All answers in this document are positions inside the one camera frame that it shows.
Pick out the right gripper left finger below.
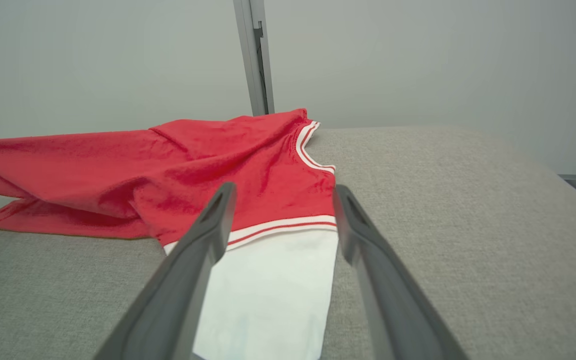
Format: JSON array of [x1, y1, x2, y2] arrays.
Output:
[[93, 181, 238, 360]]

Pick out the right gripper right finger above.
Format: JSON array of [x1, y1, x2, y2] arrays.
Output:
[[332, 184, 470, 360]]

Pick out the red Bulls jersey white sleeves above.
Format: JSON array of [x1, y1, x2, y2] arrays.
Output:
[[0, 107, 340, 360]]

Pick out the grey partition post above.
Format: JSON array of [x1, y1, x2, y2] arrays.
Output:
[[233, 0, 275, 117]]

